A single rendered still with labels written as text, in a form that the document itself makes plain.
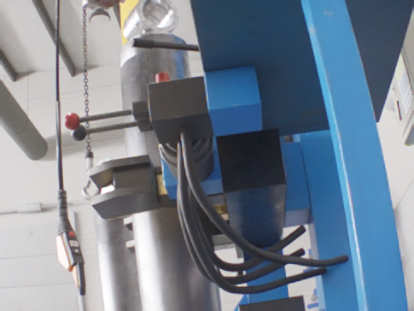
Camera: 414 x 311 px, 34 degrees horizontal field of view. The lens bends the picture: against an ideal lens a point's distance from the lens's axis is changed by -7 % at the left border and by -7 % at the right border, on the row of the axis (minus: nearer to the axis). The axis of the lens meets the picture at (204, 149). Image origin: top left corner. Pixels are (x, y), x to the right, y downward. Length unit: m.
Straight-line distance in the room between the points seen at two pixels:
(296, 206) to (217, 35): 0.73
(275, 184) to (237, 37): 0.48
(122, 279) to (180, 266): 1.40
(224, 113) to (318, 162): 0.60
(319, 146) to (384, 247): 1.04
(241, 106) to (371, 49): 0.29
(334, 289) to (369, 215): 0.92
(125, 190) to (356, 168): 0.84
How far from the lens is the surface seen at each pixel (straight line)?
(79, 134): 1.48
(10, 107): 11.95
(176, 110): 1.37
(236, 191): 1.65
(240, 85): 1.37
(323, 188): 1.90
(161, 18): 2.31
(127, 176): 1.72
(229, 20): 1.23
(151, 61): 2.07
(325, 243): 1.86
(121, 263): 3.26
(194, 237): 1.44
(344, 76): 1.00
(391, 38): 1.39
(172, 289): 1.84
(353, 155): 0.96
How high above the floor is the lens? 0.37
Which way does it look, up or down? 21 degrees up
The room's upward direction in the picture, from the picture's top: 7 degrees counter-clockwise
